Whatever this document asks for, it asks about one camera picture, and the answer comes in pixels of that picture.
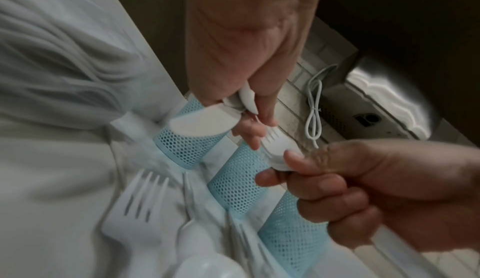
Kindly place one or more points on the person's right hand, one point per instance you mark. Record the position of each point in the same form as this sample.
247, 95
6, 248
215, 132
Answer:
393, 188

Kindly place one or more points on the person's left hand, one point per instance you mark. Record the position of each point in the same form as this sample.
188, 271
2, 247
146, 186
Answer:
255, 33

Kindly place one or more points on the white plastic spoon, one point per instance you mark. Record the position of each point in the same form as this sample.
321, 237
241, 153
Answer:
243, 96

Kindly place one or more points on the white plastic fork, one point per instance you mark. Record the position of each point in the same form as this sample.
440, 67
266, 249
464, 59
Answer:
277, 149

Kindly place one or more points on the teal mesh cup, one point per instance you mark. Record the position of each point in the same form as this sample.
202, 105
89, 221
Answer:
285, 241
180, 149
236, 188

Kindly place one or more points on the pile of white plastic cutlery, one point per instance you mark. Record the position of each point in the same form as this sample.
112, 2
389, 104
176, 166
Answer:
138, 220

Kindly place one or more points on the grey wall-mounted appliance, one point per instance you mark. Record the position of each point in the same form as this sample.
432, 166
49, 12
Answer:
375, 93

